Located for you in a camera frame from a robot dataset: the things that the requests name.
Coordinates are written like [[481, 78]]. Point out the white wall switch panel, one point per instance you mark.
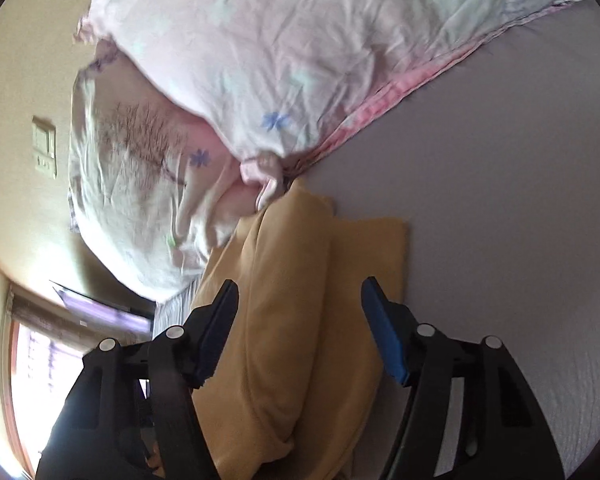
[[44, 146]]

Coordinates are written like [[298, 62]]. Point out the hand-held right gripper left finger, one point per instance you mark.
[[217, 340]]

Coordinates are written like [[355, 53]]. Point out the yellow cloth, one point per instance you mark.
[[280, 340]]

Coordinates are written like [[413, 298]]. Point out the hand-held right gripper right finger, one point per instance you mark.
[[387, 335]]

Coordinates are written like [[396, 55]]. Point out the grey bed sheet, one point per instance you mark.
[[495, 195]]

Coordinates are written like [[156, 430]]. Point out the white tree-print pillow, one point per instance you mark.
[[135, 180]]

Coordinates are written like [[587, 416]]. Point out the window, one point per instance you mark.
[[35, 390]]

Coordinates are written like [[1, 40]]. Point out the pink floral pillow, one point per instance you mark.
[[290, 55]]

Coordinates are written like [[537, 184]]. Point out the dark wall-mounted screen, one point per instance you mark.
[[100, 310]]

